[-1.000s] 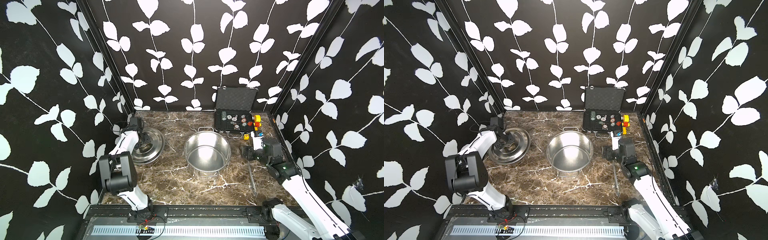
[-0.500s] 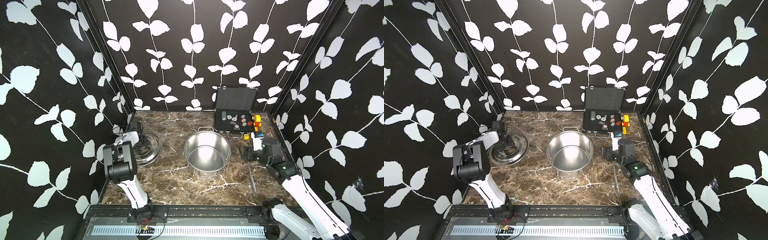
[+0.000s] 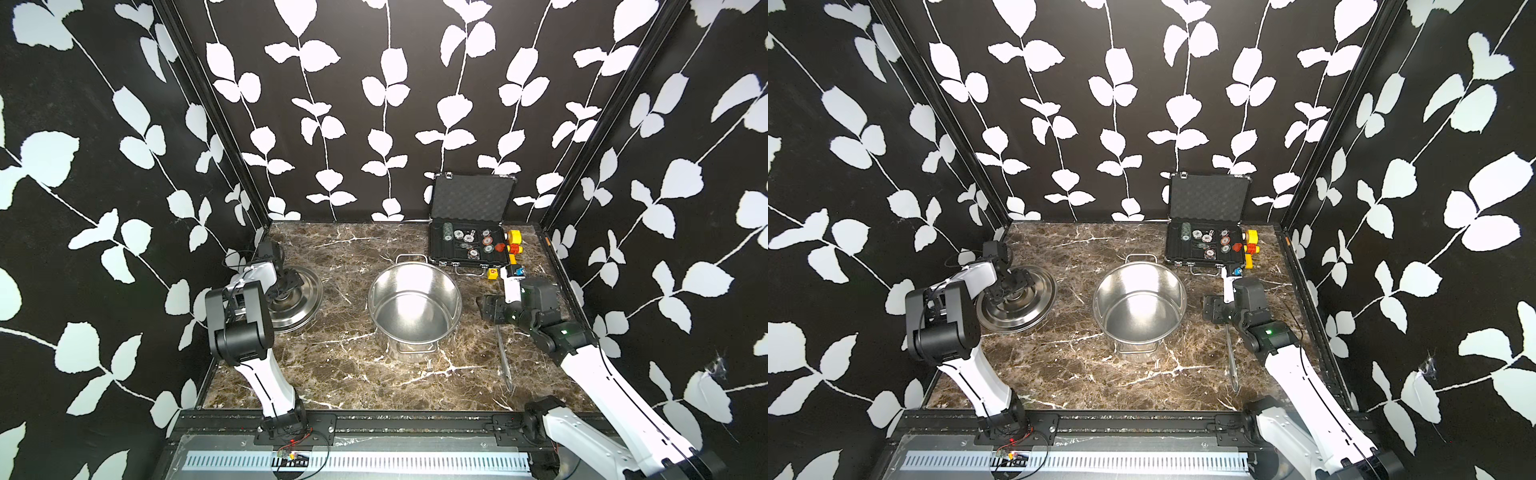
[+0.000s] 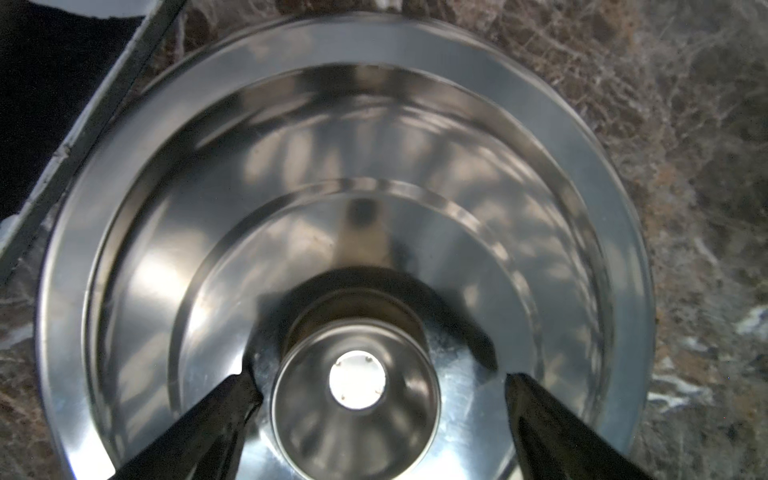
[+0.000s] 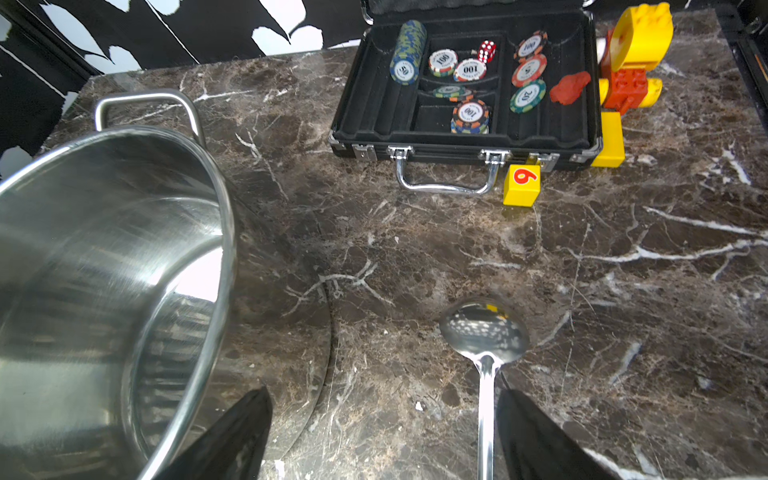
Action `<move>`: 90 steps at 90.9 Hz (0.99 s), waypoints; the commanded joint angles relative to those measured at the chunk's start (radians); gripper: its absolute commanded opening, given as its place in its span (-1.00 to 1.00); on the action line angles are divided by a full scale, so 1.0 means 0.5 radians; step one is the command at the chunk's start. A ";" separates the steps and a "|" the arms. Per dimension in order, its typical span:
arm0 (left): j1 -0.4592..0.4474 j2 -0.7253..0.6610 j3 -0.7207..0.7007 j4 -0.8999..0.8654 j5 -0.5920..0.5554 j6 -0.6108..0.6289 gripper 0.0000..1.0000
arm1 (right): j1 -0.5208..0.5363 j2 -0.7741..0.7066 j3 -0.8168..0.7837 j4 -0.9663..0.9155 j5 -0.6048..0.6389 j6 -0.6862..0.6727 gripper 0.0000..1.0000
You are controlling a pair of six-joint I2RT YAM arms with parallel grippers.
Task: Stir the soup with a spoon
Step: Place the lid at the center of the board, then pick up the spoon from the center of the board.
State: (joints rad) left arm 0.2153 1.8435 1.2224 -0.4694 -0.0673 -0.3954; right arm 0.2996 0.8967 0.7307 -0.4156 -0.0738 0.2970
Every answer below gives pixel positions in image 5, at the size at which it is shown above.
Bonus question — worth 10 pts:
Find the stainless steel pot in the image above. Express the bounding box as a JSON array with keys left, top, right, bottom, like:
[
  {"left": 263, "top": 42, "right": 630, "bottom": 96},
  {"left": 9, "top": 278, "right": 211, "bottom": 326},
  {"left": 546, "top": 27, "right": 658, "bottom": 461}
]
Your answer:
[{"left": 1, "top": 90, "right": 236, "bottom": 479}]

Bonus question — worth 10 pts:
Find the green white poker chip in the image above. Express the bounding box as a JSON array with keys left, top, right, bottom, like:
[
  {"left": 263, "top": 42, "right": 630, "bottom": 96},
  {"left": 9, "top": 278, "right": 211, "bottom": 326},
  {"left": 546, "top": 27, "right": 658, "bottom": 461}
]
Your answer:
[{"left": 509, "top": 79, "right": 547, "bottom": 114}]

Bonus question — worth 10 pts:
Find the blue green chip stack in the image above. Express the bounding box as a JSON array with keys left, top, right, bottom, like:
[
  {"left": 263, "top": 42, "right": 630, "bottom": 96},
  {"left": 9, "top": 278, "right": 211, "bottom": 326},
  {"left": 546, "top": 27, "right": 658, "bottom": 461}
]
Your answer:
[{"left": 390, "top": 20, "right": 427, "bottom": 86}]

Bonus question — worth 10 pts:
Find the red translucent die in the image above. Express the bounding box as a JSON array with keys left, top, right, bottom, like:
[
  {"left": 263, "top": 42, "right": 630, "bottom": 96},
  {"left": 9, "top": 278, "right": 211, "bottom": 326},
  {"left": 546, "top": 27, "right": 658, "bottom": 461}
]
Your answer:
[{"left": 476, "top": 40, "right": 497, "bottom": 64}]

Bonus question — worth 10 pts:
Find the red plastic piece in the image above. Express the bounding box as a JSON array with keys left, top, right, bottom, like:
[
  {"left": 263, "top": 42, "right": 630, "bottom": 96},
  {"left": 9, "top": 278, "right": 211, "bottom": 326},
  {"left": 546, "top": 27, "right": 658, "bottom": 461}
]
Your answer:
[{"left": 550, "top": 71, "right": 592, "bottom": 106}]

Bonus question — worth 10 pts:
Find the long steel spoon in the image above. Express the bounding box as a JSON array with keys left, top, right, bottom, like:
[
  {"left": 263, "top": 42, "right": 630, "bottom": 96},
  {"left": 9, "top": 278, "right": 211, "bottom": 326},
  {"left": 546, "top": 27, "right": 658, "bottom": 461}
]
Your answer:
[{"left": 439, "top": 297, "right": 530, "bottom": 479}]

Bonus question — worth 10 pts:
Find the orange blue chip stack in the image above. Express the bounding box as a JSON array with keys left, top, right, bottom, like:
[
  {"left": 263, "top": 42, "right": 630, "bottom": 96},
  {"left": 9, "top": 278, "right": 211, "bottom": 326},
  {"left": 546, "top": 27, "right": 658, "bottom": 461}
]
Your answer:
[{"left": 450, "top": 99, "right": 490, "bottom": 135}]

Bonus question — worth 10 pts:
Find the yellow red toy block figure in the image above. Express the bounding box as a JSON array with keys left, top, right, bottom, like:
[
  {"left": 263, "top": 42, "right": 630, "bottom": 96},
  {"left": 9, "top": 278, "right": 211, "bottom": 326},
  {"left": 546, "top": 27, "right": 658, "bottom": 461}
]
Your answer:
[{"left": 592, "top": 2, "right": 674, "bottom": 168}]

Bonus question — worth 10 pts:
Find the yellow number cube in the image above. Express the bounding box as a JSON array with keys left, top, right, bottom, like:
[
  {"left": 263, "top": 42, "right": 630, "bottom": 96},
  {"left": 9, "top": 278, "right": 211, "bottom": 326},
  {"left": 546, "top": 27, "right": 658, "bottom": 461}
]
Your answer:
[{"left": 503, "top": 165, "right": 541, "bottom": 208}]

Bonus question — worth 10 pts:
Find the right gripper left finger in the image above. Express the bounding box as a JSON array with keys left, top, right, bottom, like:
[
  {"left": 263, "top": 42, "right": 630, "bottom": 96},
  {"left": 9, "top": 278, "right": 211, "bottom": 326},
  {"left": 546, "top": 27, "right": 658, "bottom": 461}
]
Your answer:
[{"left": 157, "top": 387, "right": 273, "bottom": 480}]

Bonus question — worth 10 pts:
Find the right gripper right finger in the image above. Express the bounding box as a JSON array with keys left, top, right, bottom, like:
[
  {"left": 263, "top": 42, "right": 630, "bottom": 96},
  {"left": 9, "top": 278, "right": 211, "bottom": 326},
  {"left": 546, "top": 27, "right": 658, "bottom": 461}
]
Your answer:
[{"left": 496, "top": 389, "right": 614, "bottom": 480}]

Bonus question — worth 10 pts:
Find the black poker chip case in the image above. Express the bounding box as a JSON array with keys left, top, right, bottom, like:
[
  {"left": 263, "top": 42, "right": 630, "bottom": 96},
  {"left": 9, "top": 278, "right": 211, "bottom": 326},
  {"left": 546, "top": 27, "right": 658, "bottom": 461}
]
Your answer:
[{"left": 329, "top": 1, "right": 604, "bottom": 196}]

